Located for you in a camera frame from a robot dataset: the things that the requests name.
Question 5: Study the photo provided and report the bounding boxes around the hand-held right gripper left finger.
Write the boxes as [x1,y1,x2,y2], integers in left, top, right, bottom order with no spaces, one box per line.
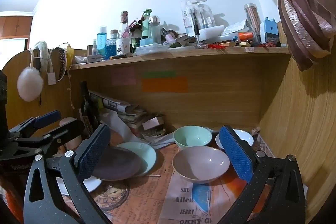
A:
[23,124,111,224]

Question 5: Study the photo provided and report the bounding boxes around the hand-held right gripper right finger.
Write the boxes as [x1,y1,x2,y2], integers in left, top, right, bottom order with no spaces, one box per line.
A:
[219,125,307,224]

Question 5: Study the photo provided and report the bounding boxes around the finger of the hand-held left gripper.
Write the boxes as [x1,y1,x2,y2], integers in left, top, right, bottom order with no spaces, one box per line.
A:
[37,118,86,159]
[8,110,62,139]

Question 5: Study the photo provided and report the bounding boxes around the mauve plate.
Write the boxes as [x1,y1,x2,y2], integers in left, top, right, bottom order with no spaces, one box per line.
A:
[89,146,144,182]

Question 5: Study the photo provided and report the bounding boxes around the white plate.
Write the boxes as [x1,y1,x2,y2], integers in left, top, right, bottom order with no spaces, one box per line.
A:
[56,176,102,194]

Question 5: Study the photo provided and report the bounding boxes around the mint green plate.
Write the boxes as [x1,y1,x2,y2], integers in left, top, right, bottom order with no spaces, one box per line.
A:
[115,142,157,178]

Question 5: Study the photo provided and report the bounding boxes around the pink mug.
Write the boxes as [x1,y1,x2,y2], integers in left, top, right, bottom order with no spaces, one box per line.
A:
[58,117,84,152]

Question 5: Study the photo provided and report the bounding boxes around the white bowl black dots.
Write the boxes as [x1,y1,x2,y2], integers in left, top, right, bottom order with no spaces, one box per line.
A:
[215,129,255,151]

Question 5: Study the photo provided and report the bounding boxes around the dark wine bottle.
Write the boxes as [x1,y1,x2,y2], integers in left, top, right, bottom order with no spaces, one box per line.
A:
[79,80,101,143]

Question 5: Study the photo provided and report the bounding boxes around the white fluffy earmuffs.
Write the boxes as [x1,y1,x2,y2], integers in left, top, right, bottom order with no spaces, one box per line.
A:
[17,41,50,102]

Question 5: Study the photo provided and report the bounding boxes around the white paper sheet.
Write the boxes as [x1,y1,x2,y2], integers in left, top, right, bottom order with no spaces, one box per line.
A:
[104,109,179,149]

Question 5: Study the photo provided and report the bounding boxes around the mauve bowl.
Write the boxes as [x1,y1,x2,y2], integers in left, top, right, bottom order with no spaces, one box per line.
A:
[172,146,231,185]

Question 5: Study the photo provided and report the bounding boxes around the mint green bowl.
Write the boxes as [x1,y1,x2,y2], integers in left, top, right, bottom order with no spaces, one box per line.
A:
[173,126,213,149]

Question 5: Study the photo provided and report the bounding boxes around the orange clothing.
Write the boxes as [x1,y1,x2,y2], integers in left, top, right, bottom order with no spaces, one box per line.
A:
[0,174,25,224]

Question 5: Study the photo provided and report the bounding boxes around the pile of newspapers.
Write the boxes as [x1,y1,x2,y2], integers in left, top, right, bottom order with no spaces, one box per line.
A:
[88,90,147,132]

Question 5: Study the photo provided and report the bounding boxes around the dark patterned headband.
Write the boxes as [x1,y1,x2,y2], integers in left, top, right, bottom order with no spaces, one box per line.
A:
[54,47,67,83]

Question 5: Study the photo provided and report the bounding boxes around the small dish of trinkets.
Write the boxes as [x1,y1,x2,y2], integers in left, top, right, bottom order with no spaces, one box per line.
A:
[141,127,167,140]

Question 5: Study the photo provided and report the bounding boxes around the small white box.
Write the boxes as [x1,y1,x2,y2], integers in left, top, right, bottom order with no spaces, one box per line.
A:
[142,116,166,131]

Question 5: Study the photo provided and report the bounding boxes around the yellow hanging ornament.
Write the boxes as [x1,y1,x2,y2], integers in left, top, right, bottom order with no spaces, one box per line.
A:
[64,43,75,69]

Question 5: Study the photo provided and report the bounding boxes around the newspaper print table cover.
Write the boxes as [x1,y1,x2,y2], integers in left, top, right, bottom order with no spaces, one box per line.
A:
[87,119,279,224]

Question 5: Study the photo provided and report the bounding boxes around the pink sticky note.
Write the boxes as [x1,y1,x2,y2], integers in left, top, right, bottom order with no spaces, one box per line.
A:
[111,67,136,86]

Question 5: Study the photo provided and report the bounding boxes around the tall blue liquid bottle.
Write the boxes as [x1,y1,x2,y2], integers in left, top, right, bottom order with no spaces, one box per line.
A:
[97,26,108,56]

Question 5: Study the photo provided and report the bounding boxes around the blue glass jar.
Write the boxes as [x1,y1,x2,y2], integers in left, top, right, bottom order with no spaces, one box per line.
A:
[106,29,120,59]

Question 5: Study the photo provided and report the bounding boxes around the wooden cabinet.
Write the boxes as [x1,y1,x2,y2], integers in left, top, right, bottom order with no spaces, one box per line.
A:
[0,11,34,39]

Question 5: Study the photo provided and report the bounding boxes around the orange sticky note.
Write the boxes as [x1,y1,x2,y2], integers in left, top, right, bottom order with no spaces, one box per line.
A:
[142,76,189,93]

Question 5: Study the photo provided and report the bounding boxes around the green sticky note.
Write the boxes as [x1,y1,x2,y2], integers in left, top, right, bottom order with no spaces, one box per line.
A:
[143,70,176,78]

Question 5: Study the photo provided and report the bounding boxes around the red tassel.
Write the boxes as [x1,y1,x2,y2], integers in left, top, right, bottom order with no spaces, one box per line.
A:
[207,42,227,51]

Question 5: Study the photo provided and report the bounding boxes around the wooden shelf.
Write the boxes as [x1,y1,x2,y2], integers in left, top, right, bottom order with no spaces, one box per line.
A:
[70,47,290,71]

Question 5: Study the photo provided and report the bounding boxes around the clear bottle red cap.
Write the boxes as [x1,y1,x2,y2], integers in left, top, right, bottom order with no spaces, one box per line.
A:
[116,11,132,56]

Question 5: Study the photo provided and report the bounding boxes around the orange tube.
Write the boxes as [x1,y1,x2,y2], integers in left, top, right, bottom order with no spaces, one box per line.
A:
[238,31,255,41]

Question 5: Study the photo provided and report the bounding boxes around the white flat box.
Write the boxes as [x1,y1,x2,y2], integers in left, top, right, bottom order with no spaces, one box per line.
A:
[135,43,171,56]

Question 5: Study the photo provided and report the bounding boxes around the white tray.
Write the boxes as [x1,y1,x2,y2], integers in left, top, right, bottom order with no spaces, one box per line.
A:
[199,25,225,38]

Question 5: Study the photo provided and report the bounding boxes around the blue pencil sharpener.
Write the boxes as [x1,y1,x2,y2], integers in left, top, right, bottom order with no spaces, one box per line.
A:
[260,17,279,43]

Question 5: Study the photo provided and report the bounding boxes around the green pump bottle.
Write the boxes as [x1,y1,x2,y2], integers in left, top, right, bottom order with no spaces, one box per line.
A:
[141,8,153,41]

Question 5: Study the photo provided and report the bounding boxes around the clear bottle silver cap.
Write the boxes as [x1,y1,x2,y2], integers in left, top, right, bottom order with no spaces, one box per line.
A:
[148,15,161,45]

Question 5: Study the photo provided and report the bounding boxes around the clear pencil canister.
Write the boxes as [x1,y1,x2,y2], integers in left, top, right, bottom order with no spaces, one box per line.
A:
[244,4,261,35]

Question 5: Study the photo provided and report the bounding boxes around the pink curtain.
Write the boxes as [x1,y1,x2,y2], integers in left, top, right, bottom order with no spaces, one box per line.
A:
[222,0,336,72]

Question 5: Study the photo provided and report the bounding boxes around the clear blister pack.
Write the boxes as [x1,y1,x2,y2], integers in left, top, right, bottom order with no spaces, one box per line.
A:
[181,0,216,38]

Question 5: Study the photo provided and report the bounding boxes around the white cord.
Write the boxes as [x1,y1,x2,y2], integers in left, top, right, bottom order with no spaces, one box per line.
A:
[67,67,76,110]

